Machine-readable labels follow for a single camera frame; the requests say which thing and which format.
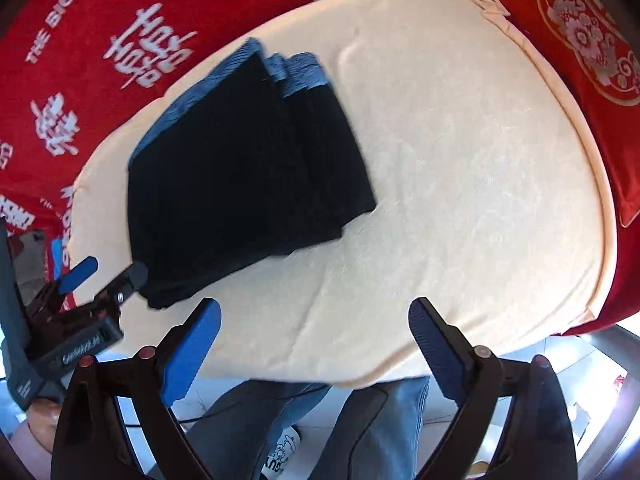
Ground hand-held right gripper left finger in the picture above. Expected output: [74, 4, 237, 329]
[50, 297, 223, 480]

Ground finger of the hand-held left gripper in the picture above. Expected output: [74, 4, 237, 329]
[55, 256, 99, 297]
[92, 262, 150, 312]

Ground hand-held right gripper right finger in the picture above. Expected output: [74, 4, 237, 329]
[407, 296, 579, 480]

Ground dark pants with grey waistband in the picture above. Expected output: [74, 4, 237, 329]
[127, 37, 378, 311]

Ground person's left forearm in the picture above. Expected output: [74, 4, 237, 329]
[10, 399, 63, 461]

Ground person's legs in jeans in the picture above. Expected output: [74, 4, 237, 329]
[190, 375, 432, 480]

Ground white printed shoe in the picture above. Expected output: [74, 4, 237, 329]
[260, 425, 304, 480]

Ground red printed blanket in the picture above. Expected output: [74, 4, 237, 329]
[0, 0, 503, 311]

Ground cream blanket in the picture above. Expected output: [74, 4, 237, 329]
[65, 0, 619, 392]

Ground red embroidered pillow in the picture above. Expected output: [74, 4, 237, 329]
[490, 0, 640, 336]

